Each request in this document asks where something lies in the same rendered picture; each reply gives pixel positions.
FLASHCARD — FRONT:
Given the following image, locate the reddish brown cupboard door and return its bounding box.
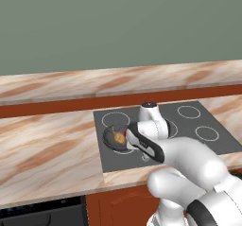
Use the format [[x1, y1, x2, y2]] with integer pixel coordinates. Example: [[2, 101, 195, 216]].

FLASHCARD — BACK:
[[85, 183, 163, 226]]

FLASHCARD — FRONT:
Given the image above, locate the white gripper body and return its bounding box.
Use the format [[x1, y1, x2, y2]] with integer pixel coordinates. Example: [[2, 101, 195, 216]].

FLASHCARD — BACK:
[[141, 153, 152, 164]]

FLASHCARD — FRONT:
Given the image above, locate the reddish brown counter panel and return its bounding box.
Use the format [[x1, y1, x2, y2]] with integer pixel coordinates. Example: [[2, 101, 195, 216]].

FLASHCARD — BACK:
[[0, 84, 242, 119]]

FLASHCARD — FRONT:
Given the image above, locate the golden brown onion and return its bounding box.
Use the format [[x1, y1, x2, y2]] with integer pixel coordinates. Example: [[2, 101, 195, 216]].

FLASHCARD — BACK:
[[112, 132, 126, 145]]

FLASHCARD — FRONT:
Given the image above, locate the dark grey hob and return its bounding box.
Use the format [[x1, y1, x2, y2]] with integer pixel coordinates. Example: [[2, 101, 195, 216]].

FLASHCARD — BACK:
[[93, 100, 242, 174]]

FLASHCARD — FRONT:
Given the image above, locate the black frying pan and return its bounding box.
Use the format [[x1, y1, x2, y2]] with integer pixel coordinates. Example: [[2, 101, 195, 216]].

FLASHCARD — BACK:
[[101, 123, 131, 152]]

